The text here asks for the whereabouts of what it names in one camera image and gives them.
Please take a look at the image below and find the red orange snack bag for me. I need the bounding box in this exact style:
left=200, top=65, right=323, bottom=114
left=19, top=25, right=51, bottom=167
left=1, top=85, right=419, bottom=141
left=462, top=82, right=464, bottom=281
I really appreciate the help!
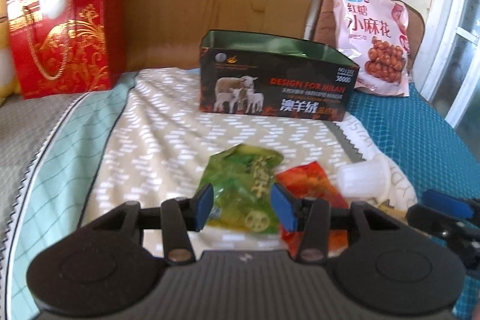
left=276, top=162, right=349, bottom=257

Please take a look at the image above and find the yellow lid jelly cup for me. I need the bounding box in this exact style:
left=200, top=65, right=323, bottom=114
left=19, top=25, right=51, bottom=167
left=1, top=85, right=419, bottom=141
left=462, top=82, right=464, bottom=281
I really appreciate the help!
left=337, top=154, right=391, bottom=202

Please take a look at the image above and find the dark green pickle pack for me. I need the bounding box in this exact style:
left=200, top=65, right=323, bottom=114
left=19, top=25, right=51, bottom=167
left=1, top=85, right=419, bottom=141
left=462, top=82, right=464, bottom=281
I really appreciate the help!
left=199, top=144, right=284, bottom=235

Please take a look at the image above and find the yellow peanut snack bag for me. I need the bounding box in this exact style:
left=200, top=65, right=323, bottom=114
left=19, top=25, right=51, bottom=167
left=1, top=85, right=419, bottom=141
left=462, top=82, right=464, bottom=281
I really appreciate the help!
left=377, top=200, right=408, bottom=225

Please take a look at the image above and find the blue mesh mat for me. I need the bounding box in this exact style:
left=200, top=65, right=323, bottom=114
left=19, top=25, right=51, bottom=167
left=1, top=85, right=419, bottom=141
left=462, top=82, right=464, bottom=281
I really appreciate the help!
left=344, top=81, right=480, bottom=320

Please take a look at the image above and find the patterned patchwork bed sheet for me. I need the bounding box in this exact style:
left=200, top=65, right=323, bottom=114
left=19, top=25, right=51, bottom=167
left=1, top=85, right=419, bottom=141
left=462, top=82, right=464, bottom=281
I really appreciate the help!
left=0, top=67, right=419, bottom=320

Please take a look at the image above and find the white framed glass door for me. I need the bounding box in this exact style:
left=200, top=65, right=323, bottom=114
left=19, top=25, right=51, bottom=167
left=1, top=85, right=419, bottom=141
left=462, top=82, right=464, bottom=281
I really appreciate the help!
left=413, top=0, right=479, bottom=157

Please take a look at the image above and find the black sheep print box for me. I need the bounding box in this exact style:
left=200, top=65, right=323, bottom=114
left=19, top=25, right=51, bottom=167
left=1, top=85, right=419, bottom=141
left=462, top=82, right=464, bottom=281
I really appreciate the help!
left=199, top=30, right=359, bottom=121

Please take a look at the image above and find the pink fried twist snack bag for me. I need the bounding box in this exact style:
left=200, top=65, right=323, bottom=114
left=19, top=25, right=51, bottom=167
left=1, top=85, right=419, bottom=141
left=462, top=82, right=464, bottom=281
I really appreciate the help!
left=333, top=0, right=410, bottom=97

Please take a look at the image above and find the red gift box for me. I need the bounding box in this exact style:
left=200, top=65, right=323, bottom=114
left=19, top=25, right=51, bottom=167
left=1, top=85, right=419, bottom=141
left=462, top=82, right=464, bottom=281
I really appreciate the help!
left=7, top=0, right=126, bottom=99

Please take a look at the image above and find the yellow duck plush toy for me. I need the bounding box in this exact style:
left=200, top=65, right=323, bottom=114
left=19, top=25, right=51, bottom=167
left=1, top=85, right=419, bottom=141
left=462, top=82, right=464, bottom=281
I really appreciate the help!
left=0, top=0, right=21, bottom=104

